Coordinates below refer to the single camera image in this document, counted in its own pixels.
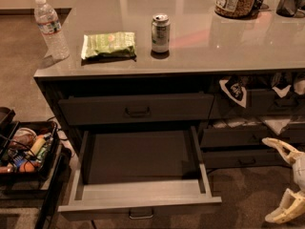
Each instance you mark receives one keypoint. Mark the clear plastic water bottle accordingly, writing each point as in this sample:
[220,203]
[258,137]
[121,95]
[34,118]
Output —
[50,27]

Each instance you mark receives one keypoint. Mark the grey counter cabinet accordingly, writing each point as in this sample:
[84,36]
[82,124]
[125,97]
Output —
[204,48]

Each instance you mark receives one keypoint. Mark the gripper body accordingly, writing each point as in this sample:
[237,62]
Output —
[299,173]

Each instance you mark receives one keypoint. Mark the dark glass pitcher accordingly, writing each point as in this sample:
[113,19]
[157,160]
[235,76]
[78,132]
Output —
[289,8]

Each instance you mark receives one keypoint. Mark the black bin of items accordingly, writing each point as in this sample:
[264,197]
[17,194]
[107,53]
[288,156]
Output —
[28,150]

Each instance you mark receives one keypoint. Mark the green snack bag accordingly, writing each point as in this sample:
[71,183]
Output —
[119,44]

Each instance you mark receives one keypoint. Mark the black white snack packet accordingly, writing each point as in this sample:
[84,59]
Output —
[234,89]

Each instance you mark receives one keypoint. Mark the grey drawer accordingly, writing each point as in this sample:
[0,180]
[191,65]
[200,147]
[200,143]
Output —
[220,134]
[222,159]
[259,102]
[139,176]
[135,108]

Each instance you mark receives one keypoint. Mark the white cloth in drawer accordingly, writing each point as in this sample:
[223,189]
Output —
[276,124]

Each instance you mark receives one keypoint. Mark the large jar of nuts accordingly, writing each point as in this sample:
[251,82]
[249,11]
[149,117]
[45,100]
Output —
[233,8]

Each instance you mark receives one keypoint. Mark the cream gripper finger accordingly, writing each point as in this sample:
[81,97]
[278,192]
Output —
[291,206]
[288,152]

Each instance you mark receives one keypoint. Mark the silver soda can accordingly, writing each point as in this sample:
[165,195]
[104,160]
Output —
[160,32]

